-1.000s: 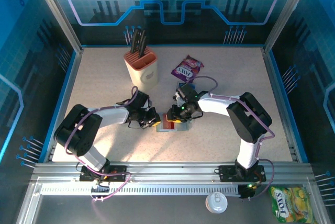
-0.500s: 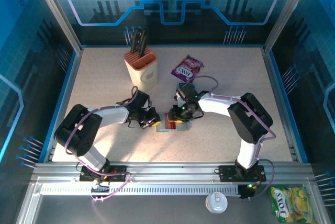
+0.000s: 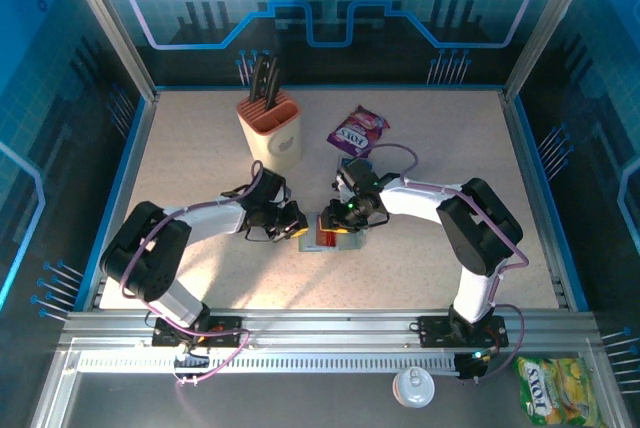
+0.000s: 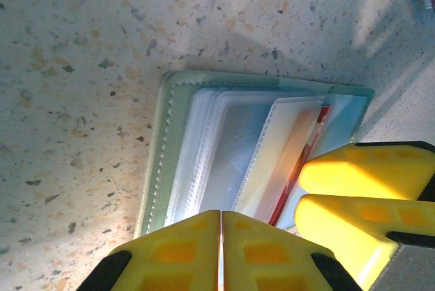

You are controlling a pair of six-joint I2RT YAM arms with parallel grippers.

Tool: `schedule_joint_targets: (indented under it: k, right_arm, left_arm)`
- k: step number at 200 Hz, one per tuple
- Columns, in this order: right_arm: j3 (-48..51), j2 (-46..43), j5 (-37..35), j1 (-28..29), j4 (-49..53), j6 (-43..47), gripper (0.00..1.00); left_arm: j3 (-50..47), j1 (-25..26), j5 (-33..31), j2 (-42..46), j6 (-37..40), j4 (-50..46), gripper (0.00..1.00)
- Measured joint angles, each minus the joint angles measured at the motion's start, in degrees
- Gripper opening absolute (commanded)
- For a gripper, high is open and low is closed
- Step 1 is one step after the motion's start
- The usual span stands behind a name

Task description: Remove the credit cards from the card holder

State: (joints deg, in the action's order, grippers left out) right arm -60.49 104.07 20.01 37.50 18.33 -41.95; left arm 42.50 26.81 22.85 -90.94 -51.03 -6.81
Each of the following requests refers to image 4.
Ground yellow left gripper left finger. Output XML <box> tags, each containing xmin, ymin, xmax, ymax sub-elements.
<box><xmin>76</xmin><ymin>209</ymin><xmax>222</xmax><ymax>291</ymax></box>

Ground red credit card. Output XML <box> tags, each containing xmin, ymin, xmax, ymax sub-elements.
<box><xmin>251</xmin><ymin>106</ymin><xmax>332</xmax><ymax>226</ymax></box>

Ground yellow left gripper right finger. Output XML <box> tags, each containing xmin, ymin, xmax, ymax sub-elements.
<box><xmin>222</xmin><ymin>209</ymin><xmax>362</xmax><ymax>291</ymax></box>

